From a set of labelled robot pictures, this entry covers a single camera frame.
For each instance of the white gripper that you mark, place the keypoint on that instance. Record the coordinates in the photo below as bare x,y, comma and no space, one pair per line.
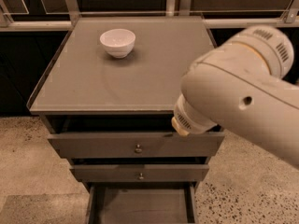
186,120

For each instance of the grey drawer cabinet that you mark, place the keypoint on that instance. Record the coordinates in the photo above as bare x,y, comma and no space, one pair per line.
85,90

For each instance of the white horizontal rail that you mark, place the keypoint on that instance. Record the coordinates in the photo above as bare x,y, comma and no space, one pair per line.
33,26

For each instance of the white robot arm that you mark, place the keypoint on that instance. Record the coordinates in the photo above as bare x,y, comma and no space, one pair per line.
240,87

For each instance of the grey top drawer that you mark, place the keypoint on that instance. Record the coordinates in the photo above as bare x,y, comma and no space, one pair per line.
122,145

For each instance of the grey drawer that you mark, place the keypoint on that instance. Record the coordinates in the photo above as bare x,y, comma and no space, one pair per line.
141,203
122,145
140,172

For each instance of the top drawer metal knob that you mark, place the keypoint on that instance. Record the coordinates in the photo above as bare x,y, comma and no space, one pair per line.
138,149

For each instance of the white ceramic bowl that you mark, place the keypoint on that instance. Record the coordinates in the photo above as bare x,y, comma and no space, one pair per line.
118,43

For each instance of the grey bottom drawer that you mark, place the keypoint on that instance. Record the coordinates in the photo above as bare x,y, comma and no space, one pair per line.
141,203

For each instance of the grey middle drawer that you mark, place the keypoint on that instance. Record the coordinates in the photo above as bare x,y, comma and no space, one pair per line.
140,172

